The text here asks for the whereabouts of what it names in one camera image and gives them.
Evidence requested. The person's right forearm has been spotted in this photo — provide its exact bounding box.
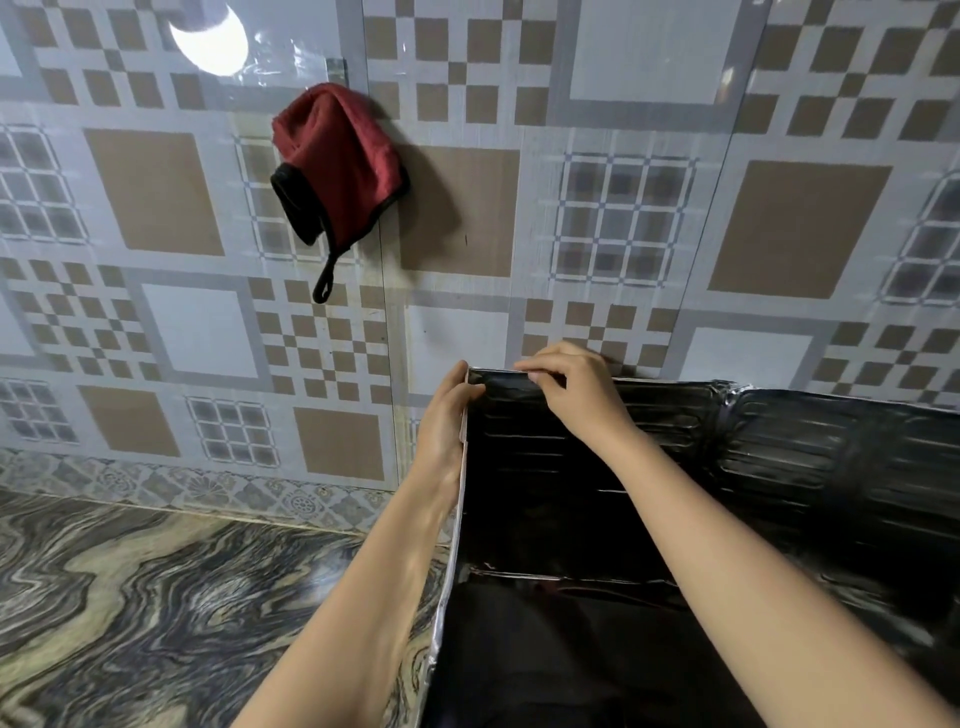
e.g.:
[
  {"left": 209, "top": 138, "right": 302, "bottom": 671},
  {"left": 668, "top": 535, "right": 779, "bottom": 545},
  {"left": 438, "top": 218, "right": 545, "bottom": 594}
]
[{"left": 592, "top": 429, "right": 960, "bottom": 728}]

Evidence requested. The black foil splash guard panel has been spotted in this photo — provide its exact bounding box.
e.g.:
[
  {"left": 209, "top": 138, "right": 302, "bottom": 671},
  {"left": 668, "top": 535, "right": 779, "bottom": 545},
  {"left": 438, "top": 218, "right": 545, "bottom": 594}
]
[{"left": 426, "top": 365, "right": 960, "bottom": 728}]

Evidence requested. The red cloth with black trim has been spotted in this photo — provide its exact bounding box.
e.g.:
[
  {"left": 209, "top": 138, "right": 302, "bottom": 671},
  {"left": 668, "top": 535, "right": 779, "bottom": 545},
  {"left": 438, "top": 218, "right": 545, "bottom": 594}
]
[{"left": 270, "top": 81, "right": 411, "bottom": 305}]

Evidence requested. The person's left hand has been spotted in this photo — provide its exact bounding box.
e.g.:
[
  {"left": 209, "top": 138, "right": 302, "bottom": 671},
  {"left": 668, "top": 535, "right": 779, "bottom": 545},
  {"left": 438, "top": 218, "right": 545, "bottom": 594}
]
[{"left": 411, "top": 360, "right": 488, "bottom": 505}]

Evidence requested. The person's left forearm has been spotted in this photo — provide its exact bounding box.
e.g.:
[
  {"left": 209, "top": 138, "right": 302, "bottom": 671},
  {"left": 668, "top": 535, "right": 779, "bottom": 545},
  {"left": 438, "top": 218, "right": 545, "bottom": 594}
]
[{"left": 231, "top": 471, "right": 463, "bottom": 728}]

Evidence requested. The person's right hand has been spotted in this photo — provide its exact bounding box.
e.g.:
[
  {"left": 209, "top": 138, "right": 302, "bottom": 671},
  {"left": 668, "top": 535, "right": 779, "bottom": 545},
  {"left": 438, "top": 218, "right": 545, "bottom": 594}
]
[{"left": 513, "top": 341, "right": 645, "bottom": 456}]

